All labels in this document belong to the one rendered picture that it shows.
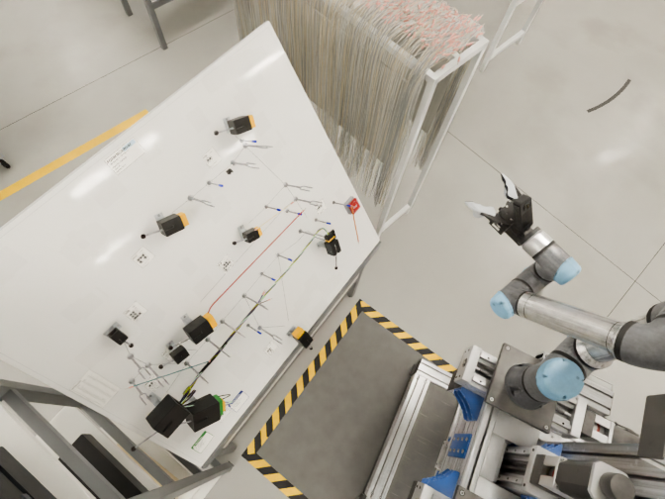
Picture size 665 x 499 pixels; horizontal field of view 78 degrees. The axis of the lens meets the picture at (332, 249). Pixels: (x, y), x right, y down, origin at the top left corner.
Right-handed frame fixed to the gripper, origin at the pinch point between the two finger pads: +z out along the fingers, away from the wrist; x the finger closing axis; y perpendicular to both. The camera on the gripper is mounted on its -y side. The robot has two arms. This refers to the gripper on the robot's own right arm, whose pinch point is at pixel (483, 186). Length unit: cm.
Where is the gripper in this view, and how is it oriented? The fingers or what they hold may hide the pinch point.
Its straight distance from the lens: 131.2
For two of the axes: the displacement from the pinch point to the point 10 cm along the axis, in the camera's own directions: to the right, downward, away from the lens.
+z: -6.1, -7.4, 3.0
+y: 0.5, 3.4, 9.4
